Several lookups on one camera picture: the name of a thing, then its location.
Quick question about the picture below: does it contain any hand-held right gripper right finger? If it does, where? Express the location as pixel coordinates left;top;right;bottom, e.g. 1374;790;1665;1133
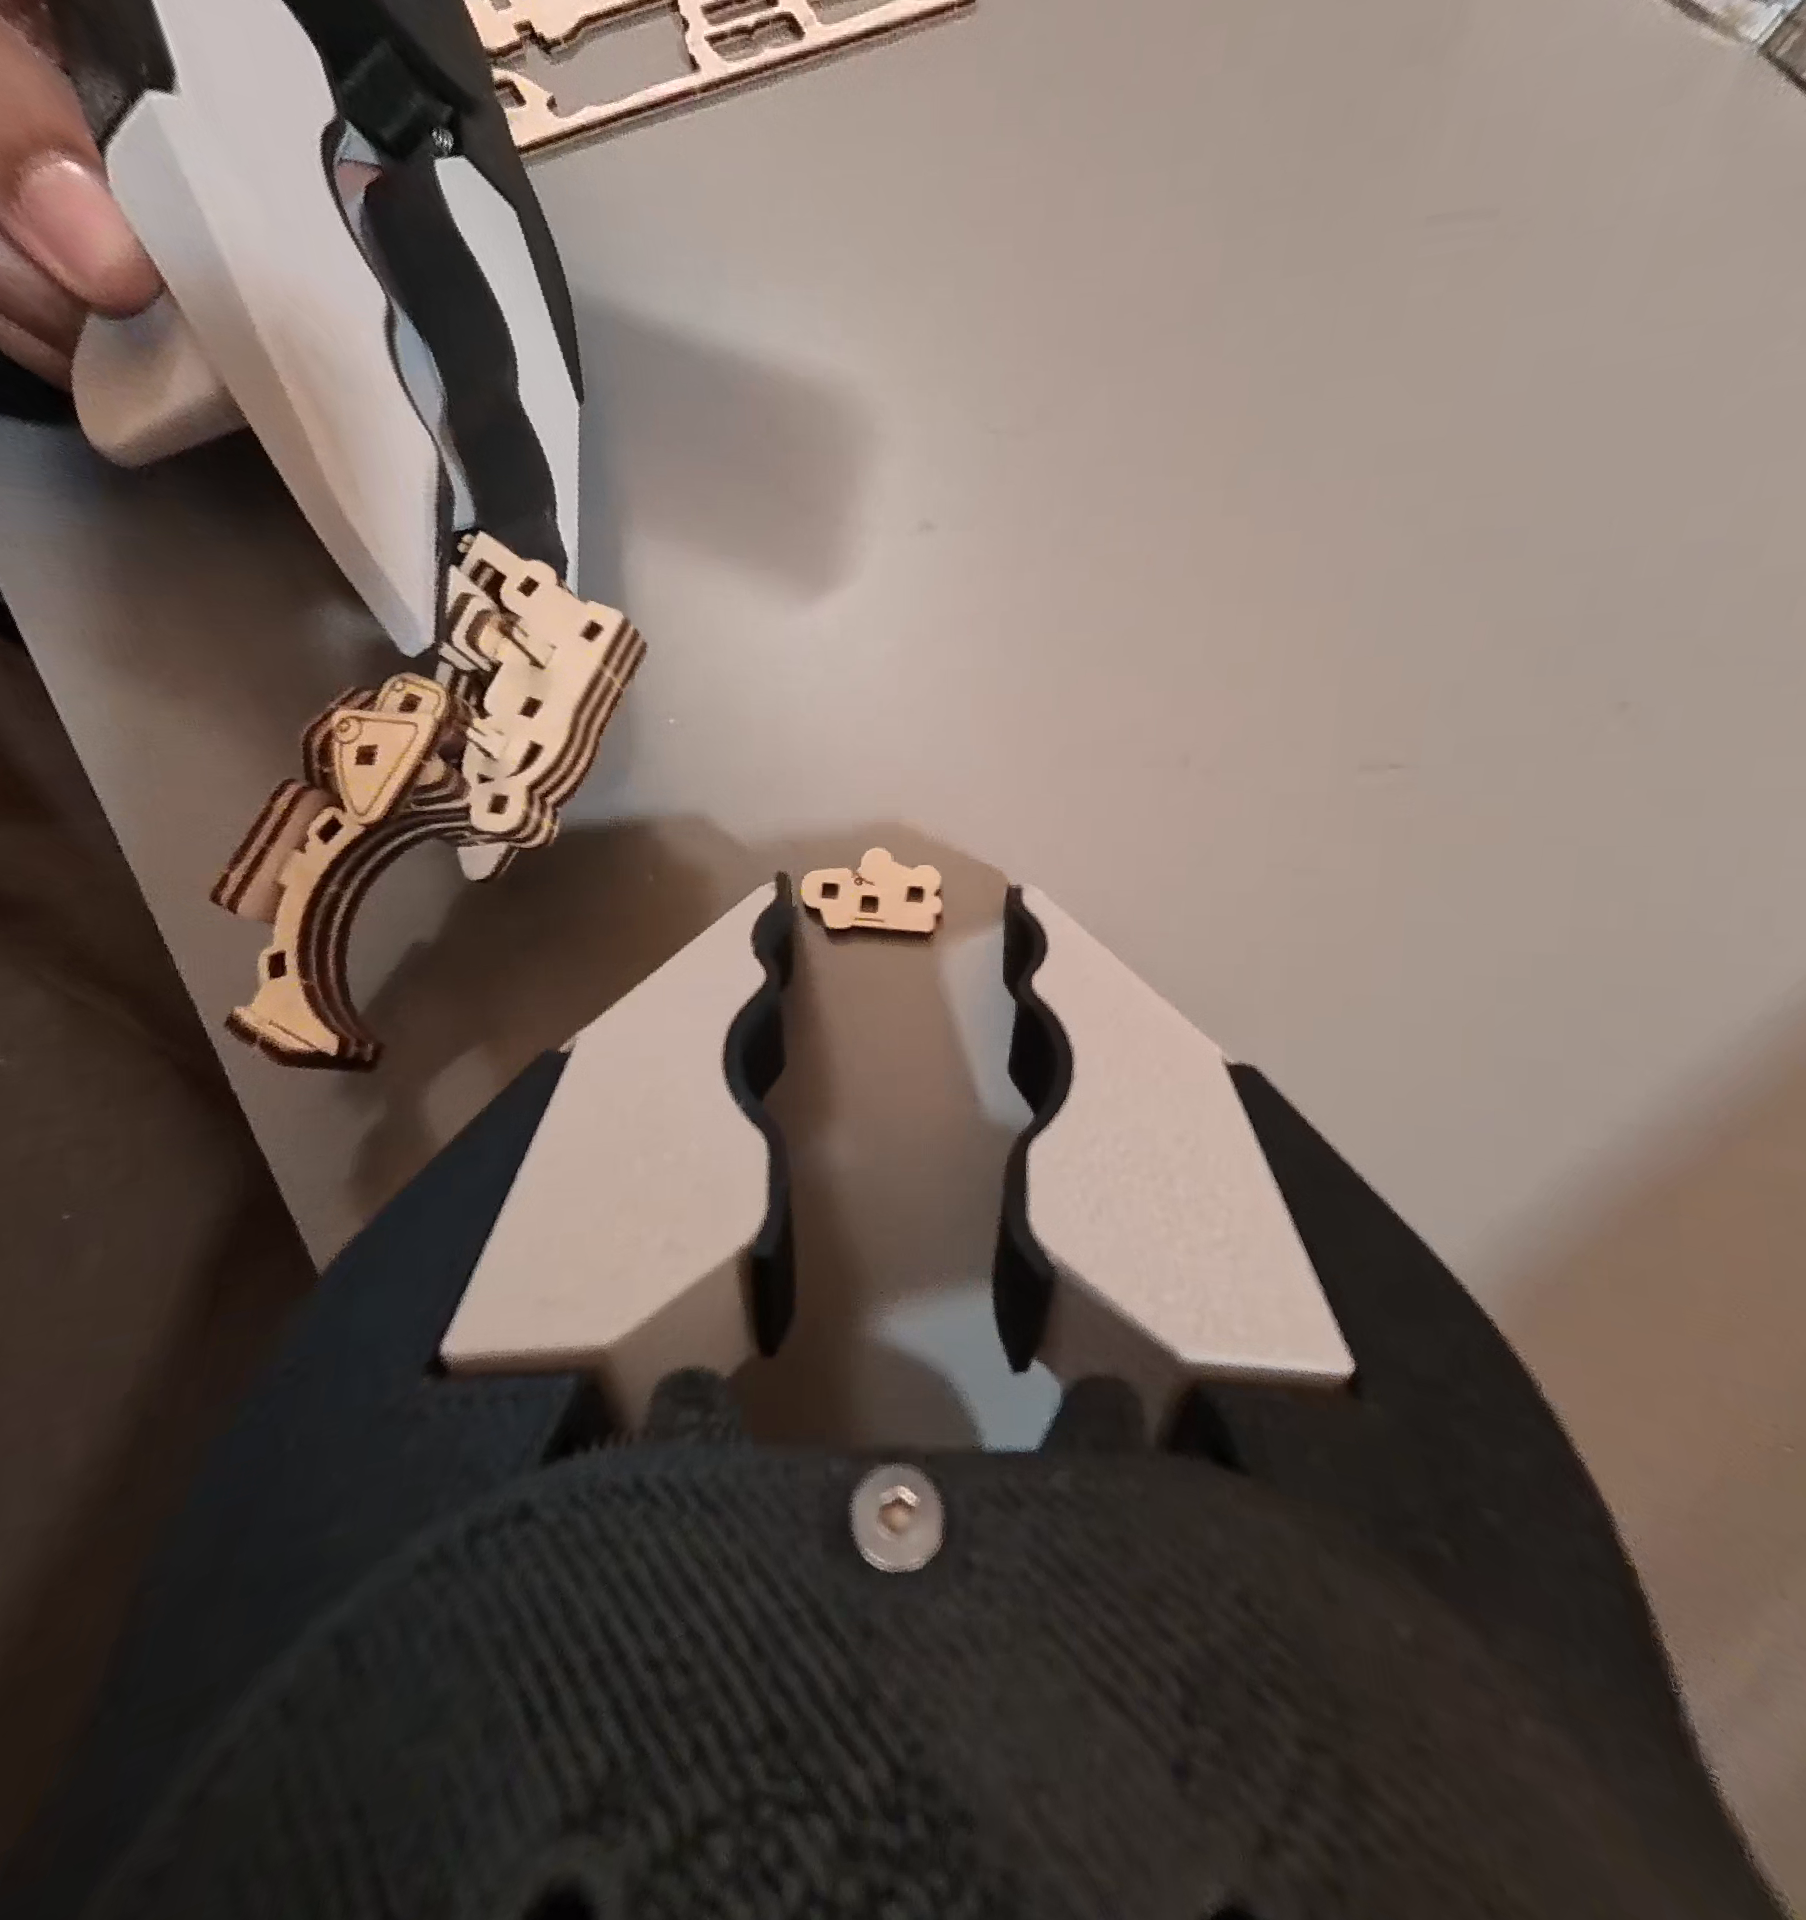
997;885;1359;1386

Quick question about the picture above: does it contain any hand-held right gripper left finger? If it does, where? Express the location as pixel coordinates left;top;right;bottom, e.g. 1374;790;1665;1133
440;881;800;1377

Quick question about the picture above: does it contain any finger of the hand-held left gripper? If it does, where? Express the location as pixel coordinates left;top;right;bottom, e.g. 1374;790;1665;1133
105;87;443;653
361;156;591;587

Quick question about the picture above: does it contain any layered wooden puzzle model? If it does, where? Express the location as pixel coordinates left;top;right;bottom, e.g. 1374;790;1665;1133
210;528;650;1074

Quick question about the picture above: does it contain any small wooden puzzle piece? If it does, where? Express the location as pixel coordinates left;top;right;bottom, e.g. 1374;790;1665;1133
802;846;948;938

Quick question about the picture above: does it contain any person's left hand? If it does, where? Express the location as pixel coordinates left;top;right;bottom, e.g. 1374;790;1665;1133
0;0;166;386

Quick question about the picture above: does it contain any wooden puzzle parts sheet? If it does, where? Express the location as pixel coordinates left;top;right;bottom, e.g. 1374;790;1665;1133
460;0;981;159

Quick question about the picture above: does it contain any person's brown clothing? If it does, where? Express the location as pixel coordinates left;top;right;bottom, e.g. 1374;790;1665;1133
0;570;328;1920

